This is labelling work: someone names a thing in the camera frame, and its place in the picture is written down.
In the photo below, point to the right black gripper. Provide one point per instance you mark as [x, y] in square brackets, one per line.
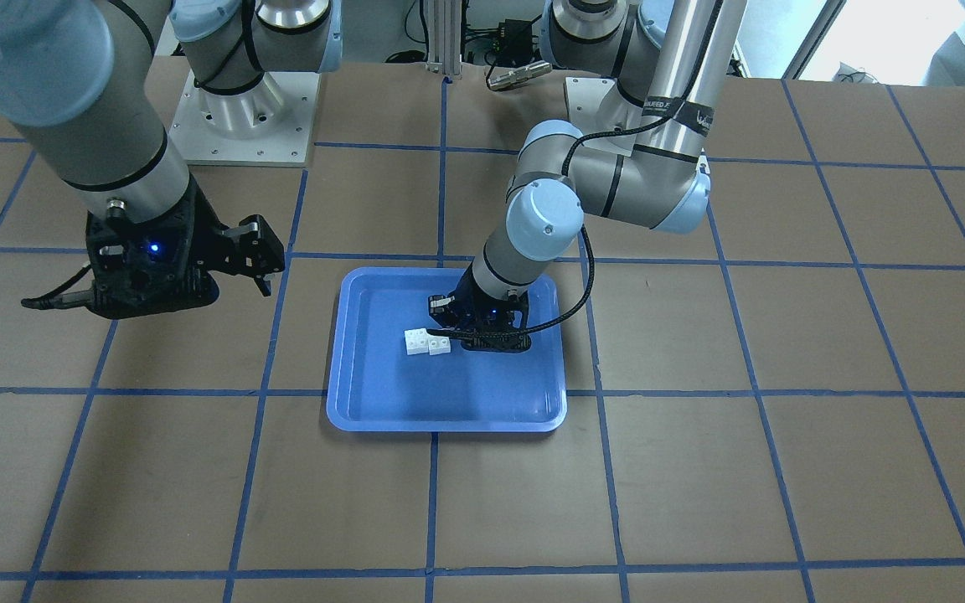
[208, 237]

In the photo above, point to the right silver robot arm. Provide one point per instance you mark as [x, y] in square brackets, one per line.
[72, 77]

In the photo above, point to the white block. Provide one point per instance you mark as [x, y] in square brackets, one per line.
[438, 345]
[417, 341]

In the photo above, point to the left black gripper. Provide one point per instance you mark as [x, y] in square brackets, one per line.
[472, 295]

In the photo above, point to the blue plastic tray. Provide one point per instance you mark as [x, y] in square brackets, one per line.
[375, 385]

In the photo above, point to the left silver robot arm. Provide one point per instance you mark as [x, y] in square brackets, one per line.
[647, 166]

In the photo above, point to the aluminium frame post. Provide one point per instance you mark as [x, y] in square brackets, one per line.
[443, 34]

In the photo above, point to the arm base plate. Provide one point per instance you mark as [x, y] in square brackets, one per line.
[268, 126]
[598, 105]

